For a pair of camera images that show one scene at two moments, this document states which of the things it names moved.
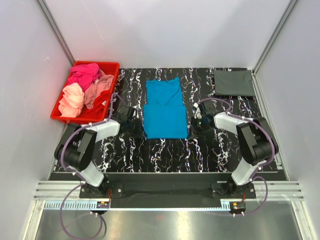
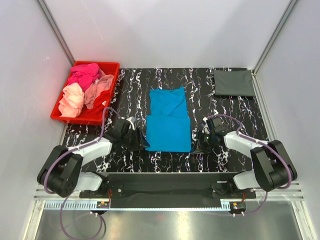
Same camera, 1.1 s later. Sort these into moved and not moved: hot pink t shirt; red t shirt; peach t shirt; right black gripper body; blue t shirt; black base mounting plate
Moved: right black gripper body; blue t shirt
Not moved: black base mounting plate; peach t shirt; hot pink t shirt; red t shirt
